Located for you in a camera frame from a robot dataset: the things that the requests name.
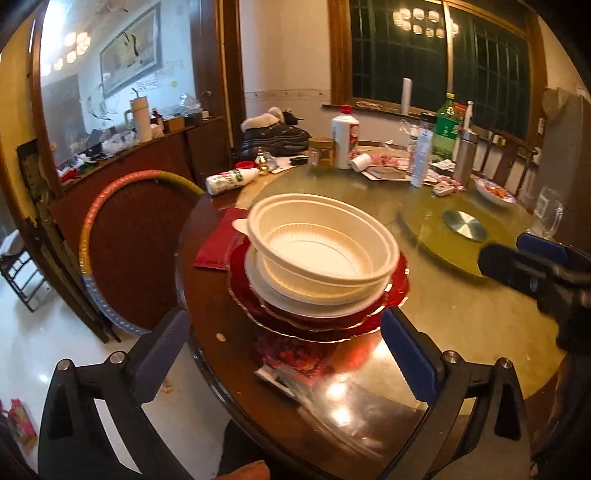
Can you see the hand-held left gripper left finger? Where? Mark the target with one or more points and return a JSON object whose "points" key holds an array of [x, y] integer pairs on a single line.
{"points": [[161, 355]]}

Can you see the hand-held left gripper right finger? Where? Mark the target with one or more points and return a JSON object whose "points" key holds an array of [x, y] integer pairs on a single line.
{"points": [[408, 355]]}

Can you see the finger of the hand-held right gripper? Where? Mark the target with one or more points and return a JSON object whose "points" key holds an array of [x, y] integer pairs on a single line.
{"points": [[512, 267], [547, 247]]}

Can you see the red glass plate white sticker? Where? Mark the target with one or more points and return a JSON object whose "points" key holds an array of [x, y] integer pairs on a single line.
{"points": [[398, 286]]}

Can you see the deep red glass plate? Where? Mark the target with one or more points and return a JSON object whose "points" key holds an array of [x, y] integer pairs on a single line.
{"points": [[323, 334]]}

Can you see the large plain white bowl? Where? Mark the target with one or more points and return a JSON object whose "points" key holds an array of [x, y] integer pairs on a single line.
{"points": [[258, 281]]}

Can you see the small ribbed white plastic bowl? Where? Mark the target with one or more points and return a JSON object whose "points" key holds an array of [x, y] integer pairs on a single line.
{"points": [[314, 254]]}

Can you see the large ribbed white plastic bowl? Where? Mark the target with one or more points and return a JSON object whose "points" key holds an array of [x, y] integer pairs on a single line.
{"points": [[240, 225]]}

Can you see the clear glass pitcher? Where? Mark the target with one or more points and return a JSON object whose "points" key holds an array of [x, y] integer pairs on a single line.
{"points": [[545, 212]]}

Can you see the round metal turntable hub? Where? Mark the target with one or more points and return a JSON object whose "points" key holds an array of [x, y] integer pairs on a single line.
{"points": [[465, 226]]}

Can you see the blue patterned plate with food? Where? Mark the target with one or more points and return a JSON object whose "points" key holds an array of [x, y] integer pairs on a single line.
{"points": [[496, 191]]}

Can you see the wooden chair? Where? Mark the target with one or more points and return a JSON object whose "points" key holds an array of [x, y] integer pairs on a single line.
{"points": [[508, 157]]}

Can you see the grey refrigerator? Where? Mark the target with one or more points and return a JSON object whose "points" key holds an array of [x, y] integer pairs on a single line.
{"points": [[565, 147]]}

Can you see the pile of pink candies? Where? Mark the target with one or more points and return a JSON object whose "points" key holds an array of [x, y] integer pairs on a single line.
{"points": [[448, 188]]}

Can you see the red printed packet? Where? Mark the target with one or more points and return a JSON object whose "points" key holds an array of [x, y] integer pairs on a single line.
{"points": [[295, 357]]}

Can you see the glass turntable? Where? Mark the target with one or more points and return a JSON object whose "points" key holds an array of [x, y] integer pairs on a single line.
{"points": [[415, 203]]}

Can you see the person's leg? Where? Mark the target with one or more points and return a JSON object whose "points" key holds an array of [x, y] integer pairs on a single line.
{"points": [[240, 443]]}

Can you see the stainless steel thermos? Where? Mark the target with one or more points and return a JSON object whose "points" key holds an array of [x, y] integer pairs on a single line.
{"points": [[464, 159]]}

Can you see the clear plastic bag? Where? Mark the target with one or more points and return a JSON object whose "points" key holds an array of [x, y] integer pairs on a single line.
{"points": [[288, 383]]}

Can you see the white paper sheet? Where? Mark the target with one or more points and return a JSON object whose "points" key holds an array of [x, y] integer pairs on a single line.
{"points": [[442, 166]]}

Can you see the red envelope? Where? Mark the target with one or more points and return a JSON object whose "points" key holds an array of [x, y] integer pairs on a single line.
{"points": [[217, 240]]}

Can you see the white and blue carton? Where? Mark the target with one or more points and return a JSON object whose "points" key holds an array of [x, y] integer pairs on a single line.
{"points": [[421, 159]]}

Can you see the multicolour hula hoop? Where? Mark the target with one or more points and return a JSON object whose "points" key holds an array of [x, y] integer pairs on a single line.
{"points": [[90, 230]]}

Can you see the green plastic bottle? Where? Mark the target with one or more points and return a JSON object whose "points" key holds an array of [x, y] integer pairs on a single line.
{"points": [[445, 129]]}

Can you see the red gift box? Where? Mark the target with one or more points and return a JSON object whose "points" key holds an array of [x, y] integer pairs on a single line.
{"points": [[21, 420]]}

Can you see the book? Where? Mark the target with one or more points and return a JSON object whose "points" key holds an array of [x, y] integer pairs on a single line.
{"points": [[388, 173]]}

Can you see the black folding rack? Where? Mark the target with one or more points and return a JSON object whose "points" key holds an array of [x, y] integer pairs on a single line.
{"points": [[18, 277]]}

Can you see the pink cloth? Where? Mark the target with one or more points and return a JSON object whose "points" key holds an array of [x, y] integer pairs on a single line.
{"points": [[387, 161]]}

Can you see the small white bottle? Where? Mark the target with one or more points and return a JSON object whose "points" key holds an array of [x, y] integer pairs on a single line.
{"points": [[361, 163]]}

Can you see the white bottle green label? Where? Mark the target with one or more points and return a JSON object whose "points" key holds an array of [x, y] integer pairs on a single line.
{"points": [[231, 181]]}

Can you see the wooden sideboard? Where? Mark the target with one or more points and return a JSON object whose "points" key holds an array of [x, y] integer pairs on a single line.
{"points": [[138, 157]]}

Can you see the white paper roll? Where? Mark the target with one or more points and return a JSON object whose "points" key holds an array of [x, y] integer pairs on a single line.
{"points": [[406, 97]]}

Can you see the white liquor bottle red cap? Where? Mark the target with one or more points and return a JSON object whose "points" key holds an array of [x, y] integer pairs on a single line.
{"points": [[345, 138]]}

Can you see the small gold ornament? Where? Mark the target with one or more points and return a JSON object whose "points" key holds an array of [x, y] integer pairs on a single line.
{"points": [[262, 164]]}

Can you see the brown jar with lid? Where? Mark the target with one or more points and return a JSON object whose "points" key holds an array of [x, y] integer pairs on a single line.
{"points": [[321, 152]]}

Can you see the dark jacket with fur collar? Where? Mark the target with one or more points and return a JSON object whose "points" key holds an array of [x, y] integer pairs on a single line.
{"points": [[277, 136]]}

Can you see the wooden framed window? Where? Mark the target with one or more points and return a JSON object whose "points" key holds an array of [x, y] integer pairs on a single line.
{"points": [[383, 50]]}

